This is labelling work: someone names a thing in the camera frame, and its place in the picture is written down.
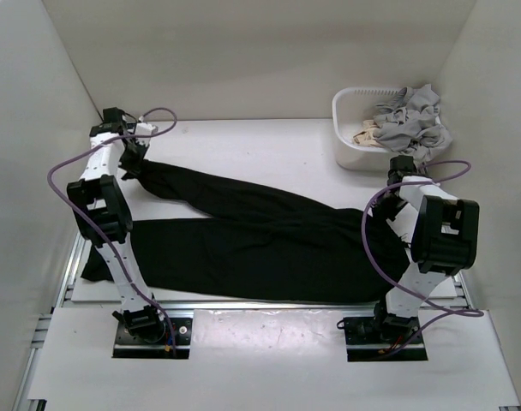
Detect black trousers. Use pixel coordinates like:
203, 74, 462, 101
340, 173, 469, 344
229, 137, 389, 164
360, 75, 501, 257
81, 158, 411, 303

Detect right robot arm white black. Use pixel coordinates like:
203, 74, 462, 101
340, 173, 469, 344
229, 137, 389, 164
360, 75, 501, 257
338, 155, 480, 350

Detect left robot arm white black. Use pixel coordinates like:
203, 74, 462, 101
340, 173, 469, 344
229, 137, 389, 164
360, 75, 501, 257
67, 107, 172, 346

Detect beige crumpled garment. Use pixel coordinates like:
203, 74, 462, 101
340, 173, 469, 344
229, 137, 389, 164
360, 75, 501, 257
351, 120, 381, 148

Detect grey crumpled garment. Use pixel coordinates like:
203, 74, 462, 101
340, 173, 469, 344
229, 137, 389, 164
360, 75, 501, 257
373, 84, 452, 164

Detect white plastic basket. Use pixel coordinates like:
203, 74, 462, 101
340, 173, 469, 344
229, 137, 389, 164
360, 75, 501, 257
332, 87, 400, 172

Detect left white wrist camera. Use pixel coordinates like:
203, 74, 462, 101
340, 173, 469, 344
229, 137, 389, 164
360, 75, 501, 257
135, 122, 158, 136

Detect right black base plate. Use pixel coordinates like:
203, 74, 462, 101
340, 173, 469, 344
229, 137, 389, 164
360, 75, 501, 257
337, 317, 428, 362

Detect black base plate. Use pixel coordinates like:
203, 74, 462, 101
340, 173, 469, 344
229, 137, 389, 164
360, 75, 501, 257
112, 317, 193, 360
337, 317, 428, 362

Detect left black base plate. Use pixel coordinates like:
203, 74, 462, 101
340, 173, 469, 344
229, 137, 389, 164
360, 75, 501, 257
112, 317, 193, 360

